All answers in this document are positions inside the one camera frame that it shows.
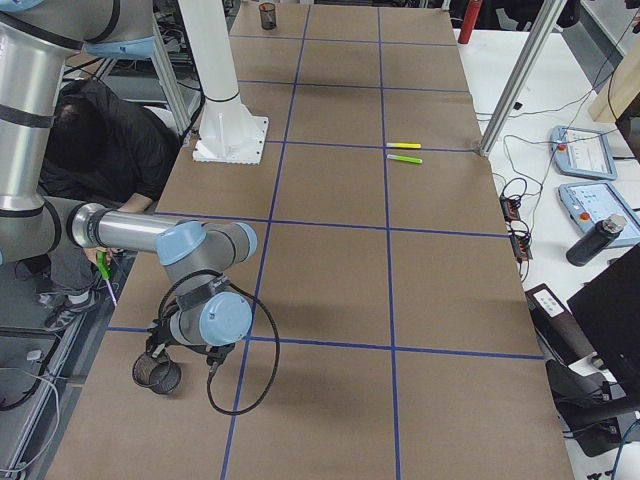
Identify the green white hand tool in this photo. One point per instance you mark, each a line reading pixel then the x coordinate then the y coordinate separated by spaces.
pixel 104 270

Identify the far teach pendant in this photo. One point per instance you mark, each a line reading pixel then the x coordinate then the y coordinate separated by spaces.
pixel 582 153

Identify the teach pendant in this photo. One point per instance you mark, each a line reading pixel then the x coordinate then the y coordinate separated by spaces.
pixel 582 153
pixel 591 201

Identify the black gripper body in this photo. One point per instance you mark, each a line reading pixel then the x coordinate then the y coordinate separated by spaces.
pixel 159 343

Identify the seated person in black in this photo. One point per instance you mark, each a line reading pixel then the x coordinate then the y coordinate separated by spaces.
pixel 100 147

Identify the orange black electronics box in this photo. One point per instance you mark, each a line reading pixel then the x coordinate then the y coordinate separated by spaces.
pixel 518 230

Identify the yellow highlighter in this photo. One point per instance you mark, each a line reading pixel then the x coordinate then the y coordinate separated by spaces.
pixel 403 145

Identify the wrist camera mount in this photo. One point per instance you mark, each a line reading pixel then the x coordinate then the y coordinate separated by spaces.
pixel 216 356

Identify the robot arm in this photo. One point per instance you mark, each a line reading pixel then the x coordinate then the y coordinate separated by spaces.
pixel 37 37

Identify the black mesh cup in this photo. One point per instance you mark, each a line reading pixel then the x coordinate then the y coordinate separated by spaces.
pixel 268 20
pixel 160 374

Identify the far black mesh cup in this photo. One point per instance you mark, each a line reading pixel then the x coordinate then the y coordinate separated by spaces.
pixel 268 20

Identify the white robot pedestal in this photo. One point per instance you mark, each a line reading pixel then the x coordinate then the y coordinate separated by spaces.
pixel 228 132

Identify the near teach pendant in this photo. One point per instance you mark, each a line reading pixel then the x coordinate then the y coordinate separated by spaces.
pixel 591 201

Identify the near black mesh cup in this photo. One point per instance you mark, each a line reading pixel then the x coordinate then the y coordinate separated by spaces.
pixel 160 374

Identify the aluminium frame post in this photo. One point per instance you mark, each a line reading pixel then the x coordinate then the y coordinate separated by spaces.
pixel 536 40

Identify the black water bottle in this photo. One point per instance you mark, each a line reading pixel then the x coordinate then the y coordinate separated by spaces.
pixel 600 236

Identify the green highlighter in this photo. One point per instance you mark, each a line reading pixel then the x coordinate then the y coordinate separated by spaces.
pixel 404 158

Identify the black monitor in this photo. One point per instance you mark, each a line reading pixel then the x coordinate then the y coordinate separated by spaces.
pixel 607 311

